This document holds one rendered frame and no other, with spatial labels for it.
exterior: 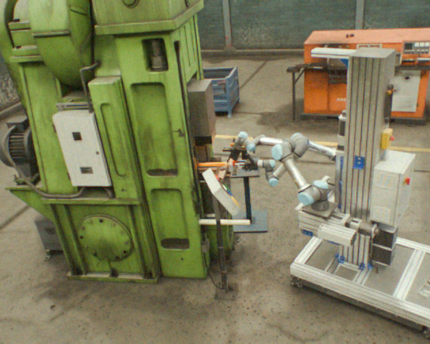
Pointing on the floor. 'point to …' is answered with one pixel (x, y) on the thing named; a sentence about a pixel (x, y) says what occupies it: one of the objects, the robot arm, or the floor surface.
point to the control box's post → (221, 246)
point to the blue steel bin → (224, 87)
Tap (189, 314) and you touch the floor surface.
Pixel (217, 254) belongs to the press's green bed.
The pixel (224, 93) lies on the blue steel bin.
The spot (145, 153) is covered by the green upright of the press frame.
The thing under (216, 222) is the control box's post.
